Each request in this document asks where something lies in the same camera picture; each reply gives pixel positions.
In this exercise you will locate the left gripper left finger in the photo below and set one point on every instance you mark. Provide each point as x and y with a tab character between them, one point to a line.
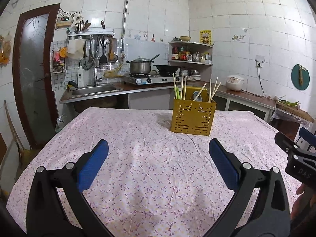
45	213

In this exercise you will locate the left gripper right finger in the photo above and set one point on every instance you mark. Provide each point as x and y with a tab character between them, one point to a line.
270	215

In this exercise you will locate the cream chopstick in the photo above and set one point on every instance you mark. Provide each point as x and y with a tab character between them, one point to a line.
184	88
210	90
181	90
174	80

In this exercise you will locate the person right hand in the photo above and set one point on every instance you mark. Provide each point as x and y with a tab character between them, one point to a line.
296	206

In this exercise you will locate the wooden cutting board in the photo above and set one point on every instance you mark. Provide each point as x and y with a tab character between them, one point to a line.
294	111

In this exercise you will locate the teal round board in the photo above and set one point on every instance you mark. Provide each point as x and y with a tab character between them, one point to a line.
300	77

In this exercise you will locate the white rice cooker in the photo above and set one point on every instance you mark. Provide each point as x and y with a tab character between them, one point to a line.
234	82

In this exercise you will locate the pink floral tablecloth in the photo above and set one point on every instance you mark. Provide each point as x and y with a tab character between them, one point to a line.
154	182

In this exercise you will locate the yellow perforated utensil holder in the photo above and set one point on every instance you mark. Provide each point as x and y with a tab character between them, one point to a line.
192	117

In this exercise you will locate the light blue spoon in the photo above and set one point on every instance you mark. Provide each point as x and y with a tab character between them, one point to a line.
197	96

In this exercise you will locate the stainless steel sink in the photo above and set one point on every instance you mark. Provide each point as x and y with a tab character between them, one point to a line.
93	90

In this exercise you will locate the green chopstick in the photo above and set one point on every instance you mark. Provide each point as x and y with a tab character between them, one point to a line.
177	93

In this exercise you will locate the chrome faucet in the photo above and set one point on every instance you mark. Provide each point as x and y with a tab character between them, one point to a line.
96	66

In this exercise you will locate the white soap bottle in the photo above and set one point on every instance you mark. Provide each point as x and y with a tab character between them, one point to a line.
80	76

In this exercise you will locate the corner shelf unit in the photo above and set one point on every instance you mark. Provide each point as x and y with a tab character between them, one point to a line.
192	56

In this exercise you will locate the cream chopstick in holder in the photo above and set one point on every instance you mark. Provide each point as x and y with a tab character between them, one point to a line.
174	80

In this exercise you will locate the dark wooden door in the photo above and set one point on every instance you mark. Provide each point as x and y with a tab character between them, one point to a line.
33	92

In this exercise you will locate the black wok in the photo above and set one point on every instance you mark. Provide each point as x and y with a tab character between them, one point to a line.
166	69

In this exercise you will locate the gas stove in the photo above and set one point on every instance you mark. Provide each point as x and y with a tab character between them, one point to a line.
141	79

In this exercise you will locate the stainless steel pot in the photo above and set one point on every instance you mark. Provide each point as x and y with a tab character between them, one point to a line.
141	66

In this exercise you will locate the wall power socket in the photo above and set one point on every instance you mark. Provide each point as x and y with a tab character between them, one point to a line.
259	61

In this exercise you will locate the yellow wall calendar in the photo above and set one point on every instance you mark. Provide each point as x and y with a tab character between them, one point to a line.
205	37

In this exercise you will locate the wall utensil rack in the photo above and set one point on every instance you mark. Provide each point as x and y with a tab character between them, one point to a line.
86	34

